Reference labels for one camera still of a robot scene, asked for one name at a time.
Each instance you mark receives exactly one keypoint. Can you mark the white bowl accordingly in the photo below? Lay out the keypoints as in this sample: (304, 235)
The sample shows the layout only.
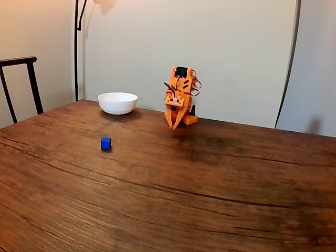
(117, 103)

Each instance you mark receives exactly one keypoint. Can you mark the black floor lamp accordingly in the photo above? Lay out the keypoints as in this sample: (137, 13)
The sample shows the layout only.
(76, 52)

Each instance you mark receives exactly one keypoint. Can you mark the black chair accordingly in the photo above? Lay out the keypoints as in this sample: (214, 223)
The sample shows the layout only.
(31, 78)

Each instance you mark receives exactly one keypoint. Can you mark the grey curved pole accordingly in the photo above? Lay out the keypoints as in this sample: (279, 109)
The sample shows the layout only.
(291, 60)

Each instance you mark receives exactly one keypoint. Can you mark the blue cube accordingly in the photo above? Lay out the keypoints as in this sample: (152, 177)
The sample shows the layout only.
(105, 144)

